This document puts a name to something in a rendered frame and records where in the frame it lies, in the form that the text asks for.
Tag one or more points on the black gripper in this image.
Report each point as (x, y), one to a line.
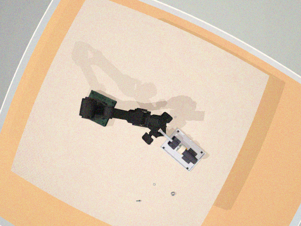
(154, 130)

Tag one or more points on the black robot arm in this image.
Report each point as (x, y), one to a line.
(90, 109)

